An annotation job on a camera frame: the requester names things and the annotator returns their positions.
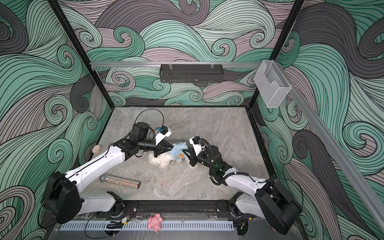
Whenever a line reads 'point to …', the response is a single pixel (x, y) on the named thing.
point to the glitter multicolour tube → (116, 180)
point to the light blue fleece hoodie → (177, 152)
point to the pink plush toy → (155, 222)
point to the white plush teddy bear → (162, 160)
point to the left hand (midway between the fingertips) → (173, 146)
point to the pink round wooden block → (96, 149)
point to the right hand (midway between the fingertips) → (184, 150)
